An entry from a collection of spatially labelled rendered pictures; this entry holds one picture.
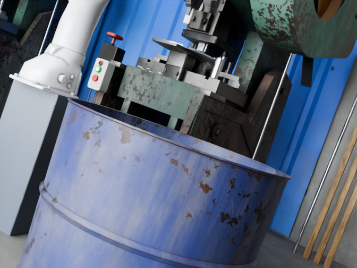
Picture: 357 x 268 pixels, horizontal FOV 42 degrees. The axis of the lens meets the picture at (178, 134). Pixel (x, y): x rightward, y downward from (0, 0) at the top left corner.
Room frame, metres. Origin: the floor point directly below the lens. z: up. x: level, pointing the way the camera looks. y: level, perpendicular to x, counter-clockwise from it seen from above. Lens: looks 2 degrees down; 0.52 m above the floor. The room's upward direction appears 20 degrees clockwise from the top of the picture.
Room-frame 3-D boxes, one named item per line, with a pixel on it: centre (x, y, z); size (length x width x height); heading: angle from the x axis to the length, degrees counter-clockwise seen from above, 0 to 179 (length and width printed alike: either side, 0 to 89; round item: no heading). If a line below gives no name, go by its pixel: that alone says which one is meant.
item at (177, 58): (2.01, 0.12, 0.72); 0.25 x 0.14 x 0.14; 148
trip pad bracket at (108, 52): (2.13, 0.41, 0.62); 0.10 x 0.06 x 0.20; 58
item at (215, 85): (2.16, 0.02, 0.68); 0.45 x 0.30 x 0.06; 58
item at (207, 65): (2.16, 0.03, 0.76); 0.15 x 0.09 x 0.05; 58
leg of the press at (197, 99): (2.14, -0.28, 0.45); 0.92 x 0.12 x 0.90; 148
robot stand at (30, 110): (1.49, 0.42, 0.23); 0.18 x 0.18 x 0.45; 68
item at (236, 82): (2.07, -0.12, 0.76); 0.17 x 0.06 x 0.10; 58
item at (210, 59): (2.06, 0.09, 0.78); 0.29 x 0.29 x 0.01
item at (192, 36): (2.17, 0.02, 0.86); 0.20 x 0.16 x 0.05; 58
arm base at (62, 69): (1.45, 0.44, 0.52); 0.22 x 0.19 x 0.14; 158
